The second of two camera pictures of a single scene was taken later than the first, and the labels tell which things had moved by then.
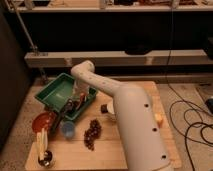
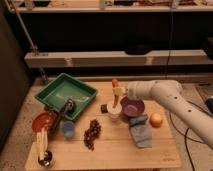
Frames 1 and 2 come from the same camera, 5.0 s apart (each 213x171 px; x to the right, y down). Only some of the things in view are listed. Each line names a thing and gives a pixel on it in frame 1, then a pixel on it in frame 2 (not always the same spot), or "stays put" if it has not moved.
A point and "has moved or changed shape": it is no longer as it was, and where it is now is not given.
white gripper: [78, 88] → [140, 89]
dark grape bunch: [92, 134] stays put
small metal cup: [48, 161] stays put
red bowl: [43, 120] stays put
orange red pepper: [82, 96] has moved or changed shape
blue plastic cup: [68, 128] stays put
